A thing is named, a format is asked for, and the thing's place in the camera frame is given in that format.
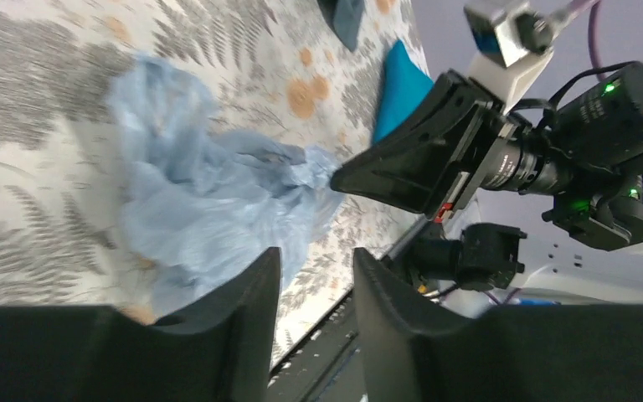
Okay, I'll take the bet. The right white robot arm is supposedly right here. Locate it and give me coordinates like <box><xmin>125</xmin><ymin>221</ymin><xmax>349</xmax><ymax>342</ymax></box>
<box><xmin>330</xmin><ymin>61</ymin><xmax>643</xmax><ymax>292</ymax></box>

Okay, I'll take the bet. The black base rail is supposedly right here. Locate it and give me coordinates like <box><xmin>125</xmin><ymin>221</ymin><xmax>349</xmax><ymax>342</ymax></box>
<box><xmin>265</xmin><ymin>291</ymin><xmax>367</xmax><ymax>402</ymax></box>

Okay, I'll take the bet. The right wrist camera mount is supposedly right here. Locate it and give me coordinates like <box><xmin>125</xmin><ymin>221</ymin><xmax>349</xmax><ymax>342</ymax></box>
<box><xmin>464</xmin><ymin>1</ymin><xmax>553</xmax><ymax>115</ymax></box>

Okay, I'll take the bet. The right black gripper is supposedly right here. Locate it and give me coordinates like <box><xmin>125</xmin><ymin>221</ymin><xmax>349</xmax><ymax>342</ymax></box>
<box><xmin>330</xmin><ymin>70</ymin><xmax>516</xmax><ymax>222</ymax></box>

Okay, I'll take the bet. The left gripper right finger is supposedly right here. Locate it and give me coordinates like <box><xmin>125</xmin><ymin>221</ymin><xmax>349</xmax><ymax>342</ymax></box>
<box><xmin>353</xmin><ymin>248</ymin><xmax>643</xmax><ymax>401</ymax></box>

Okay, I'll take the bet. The floral patterned table mat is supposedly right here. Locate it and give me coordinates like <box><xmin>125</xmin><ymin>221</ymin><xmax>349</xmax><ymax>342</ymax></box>
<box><xmin>0</xmin><ymin>1</ymin><xmax>424</xmax><ymax>358</ymax></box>

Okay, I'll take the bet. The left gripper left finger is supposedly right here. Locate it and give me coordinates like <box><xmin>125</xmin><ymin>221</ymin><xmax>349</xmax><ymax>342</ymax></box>
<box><xmin>0</xmin><ymin>247</ymin><xmax>280</xmax><ymax>401</ymax></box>

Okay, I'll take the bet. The light blue plastic trash bag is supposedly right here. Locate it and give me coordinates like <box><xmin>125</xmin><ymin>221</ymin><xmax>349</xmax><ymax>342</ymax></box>
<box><xmin>107</xmin><ymin>56</ymin><xmax>344</xmax><ymax>316</ymax></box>

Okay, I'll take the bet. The bright blue folded cloth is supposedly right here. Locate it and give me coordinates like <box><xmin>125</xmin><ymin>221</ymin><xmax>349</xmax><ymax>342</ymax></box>
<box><xmin>371</xmin><ymin>39</ymin><xmax>434</xmax><ymax>145</ymax></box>

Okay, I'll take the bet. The grey-blue crumpled cloth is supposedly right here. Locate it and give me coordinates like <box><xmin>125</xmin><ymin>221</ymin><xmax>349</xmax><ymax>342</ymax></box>
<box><xmin>317</xmin><ymin>0</ymin><xmax>365</xmax><ymax>52</ymax></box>

